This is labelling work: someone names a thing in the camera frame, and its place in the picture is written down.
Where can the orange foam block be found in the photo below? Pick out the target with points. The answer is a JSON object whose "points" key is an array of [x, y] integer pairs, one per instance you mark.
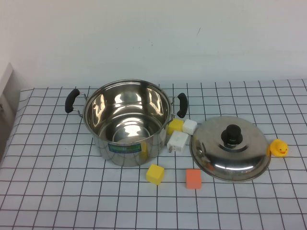
{"points": [[193, 179]]}

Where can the white cabinet edge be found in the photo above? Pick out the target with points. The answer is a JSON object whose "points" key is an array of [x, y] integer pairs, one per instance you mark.
{"points": [[6, 79]]}

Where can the yellow foam cube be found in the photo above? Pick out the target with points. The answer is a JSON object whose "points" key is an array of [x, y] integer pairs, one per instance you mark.
{"points": [[155, 174], [175, 125]]}

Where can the white foam cube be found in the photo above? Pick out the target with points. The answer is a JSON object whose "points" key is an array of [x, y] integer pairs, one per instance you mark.
{"points": [[190, 126]]}

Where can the yellow rubber duck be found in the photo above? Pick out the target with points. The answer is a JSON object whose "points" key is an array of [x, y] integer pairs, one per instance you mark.
{"points": [[278, 148]]}

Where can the white black checked tablecloth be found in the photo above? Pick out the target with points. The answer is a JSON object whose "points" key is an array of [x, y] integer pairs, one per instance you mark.
{"points": [[72, 191]]}

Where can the white power adapter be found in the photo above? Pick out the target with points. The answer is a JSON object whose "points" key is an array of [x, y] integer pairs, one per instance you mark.
{"points": [[178, 141]]}

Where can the steel pot lid black knob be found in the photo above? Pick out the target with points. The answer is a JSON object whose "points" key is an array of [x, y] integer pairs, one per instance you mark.
{"points": [[249, 163]]}

